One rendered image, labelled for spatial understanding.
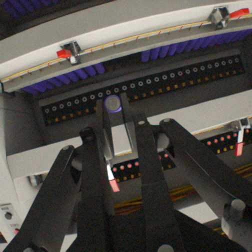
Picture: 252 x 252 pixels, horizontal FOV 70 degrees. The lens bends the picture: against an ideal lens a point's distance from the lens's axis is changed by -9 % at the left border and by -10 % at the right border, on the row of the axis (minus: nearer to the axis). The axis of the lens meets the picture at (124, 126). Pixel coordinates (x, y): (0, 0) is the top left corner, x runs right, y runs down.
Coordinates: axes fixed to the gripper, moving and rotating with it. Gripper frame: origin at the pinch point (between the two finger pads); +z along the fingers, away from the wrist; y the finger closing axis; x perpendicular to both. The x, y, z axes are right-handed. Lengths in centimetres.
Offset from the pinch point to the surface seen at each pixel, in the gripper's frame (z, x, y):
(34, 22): 35.9, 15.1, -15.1
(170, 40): 19.5, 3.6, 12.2
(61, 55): 9.8, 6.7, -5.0
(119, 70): 29.5, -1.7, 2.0
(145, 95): 28.1, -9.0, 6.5
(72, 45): 17.3, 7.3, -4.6
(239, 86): 30.4, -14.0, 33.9
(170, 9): 16.1, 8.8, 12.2
